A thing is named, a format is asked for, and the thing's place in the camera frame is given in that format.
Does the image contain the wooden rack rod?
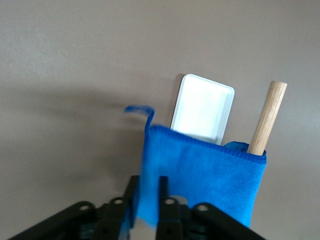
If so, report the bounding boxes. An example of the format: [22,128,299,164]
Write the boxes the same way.
[246,80,289,156]

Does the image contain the white rack base tray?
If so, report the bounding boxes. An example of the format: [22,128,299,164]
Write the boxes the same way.
[170,73,236,146]

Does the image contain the blue microfibre towel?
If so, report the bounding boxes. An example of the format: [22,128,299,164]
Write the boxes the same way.
[123,104,268,230]

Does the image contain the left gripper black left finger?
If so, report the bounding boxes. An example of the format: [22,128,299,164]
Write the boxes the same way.
[94,175,140,240]

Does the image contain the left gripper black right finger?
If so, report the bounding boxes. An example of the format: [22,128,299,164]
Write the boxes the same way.
[154,175,186,240]

